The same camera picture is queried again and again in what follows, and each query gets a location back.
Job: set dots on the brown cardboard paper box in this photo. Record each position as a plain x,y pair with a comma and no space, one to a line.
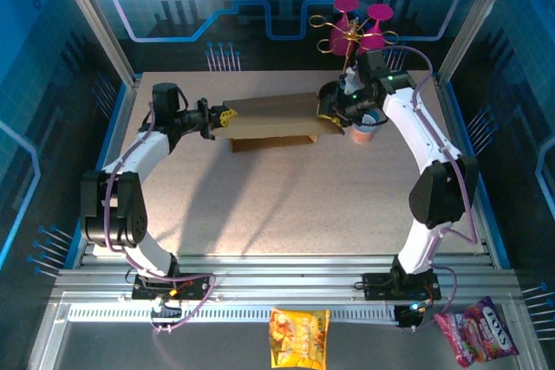
273,116

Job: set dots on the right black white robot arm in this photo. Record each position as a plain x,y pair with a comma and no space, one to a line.
407,123

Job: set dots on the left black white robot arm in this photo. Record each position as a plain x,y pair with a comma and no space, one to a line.
143,149

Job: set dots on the pink stemmed glass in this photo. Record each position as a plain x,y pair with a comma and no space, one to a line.
374,38
340,38

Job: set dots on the white connector module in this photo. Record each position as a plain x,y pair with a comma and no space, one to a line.
167,308

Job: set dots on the black controller module with light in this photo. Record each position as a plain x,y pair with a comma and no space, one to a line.
409,316

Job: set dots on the yellow snack bag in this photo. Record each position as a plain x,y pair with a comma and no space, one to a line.
299,337

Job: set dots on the purple candy bag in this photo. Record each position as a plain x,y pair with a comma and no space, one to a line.
477,335

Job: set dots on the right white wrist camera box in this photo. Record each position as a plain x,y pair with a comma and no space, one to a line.
350,82

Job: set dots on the aluminium frame post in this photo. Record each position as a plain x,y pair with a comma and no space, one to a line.
474,14
93,14

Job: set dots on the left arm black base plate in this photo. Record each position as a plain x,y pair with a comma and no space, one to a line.
197,287

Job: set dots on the aluminium frame rail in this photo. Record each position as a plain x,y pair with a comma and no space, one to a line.
286,277

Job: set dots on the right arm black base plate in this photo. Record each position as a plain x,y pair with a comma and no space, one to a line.
377,287

